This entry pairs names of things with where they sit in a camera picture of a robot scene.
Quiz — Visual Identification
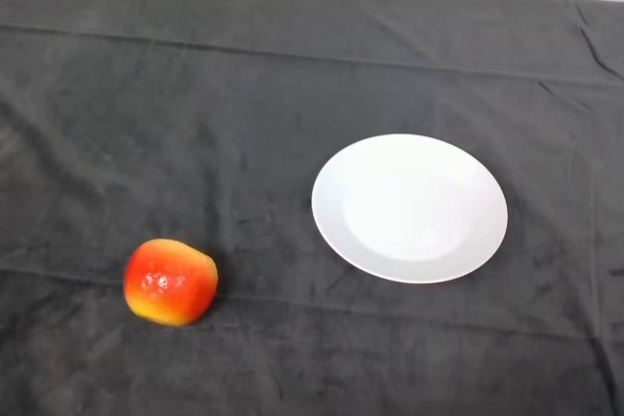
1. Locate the red yellow apple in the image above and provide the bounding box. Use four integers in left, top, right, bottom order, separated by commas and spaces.
122, 238, 219, 327

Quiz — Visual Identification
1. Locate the white round plate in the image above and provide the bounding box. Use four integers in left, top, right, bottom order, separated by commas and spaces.
311, 132, 509, 285

